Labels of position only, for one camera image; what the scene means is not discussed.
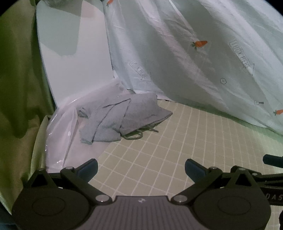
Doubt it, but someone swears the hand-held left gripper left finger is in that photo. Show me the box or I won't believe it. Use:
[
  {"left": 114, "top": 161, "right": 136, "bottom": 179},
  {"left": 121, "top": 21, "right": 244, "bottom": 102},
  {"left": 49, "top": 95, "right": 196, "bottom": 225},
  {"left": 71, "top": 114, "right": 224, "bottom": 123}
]
[{"left": 28, "top": 158, "right": 113, "bottom": 206}]

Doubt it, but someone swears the white headboard panel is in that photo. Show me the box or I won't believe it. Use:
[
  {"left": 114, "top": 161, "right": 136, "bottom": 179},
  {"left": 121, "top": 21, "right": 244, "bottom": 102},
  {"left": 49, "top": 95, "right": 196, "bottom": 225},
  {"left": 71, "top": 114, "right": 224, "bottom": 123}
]
[{"left": 36, "top": 0, "right": 115, "bottom": 109}]

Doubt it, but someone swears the pale blue carrot-print quilt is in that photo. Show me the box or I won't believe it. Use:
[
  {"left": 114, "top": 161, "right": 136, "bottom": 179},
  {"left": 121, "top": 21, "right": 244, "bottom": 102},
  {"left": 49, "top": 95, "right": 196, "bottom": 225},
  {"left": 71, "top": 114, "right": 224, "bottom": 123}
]
[{"left": 103, "top": 0, "right": 283, "bottom": 139}]

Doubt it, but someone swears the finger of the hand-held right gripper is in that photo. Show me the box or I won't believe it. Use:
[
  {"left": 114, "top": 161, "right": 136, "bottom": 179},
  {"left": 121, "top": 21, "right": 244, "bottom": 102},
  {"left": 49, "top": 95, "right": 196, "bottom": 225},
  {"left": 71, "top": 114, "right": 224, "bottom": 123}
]
[{"left": 263, "top": 154, "right": 283, "bottom": 165}]

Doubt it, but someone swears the green curtain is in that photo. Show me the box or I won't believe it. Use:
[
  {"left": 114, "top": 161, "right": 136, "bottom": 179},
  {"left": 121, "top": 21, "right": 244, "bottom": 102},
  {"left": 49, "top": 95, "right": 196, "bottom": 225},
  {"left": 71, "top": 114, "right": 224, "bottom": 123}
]
[{"left": 0, "top": 9, "right": 56, "bottom": 213}]

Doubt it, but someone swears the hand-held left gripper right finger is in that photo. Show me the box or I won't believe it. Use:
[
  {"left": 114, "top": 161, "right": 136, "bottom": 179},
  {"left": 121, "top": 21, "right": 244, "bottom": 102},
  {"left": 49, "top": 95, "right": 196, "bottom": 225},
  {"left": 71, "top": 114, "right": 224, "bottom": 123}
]
[{"left": 172, "top": 158, "right": 256, "bottom": 206}]

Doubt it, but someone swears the grey zip hoodie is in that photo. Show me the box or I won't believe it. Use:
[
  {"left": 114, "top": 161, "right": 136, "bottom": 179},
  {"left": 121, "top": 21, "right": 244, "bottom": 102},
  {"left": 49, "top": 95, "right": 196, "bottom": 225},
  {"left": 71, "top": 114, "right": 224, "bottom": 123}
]
[{"left": 76, "top": 92, "right": 173, "bottom": 145}]

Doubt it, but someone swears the clear plastic bag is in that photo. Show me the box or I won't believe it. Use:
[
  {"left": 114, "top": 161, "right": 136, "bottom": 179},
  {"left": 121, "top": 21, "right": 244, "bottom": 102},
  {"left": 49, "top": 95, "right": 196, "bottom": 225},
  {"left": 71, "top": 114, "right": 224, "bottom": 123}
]
[{"left": 45, "top": 80, "right": 124, "bottom": 174}]

